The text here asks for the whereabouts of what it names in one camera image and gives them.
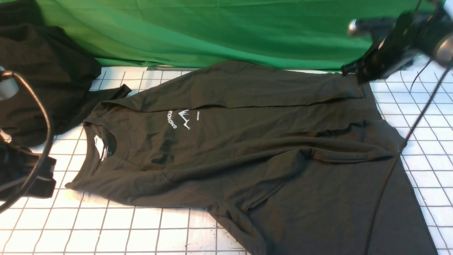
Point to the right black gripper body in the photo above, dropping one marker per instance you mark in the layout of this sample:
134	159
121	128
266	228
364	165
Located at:
388	53

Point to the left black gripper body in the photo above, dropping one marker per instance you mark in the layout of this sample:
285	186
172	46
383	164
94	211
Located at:
16	163

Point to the dark clothes pile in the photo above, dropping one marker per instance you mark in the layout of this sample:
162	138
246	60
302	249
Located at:
60	72

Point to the gray long-sleeve top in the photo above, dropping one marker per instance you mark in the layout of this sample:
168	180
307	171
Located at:
289	163

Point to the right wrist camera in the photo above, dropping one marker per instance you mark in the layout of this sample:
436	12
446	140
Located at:
361	27

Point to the green backdrop cloth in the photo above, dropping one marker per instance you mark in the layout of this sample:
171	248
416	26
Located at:
288	34

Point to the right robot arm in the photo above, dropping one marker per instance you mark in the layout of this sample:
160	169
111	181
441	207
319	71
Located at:
434	35

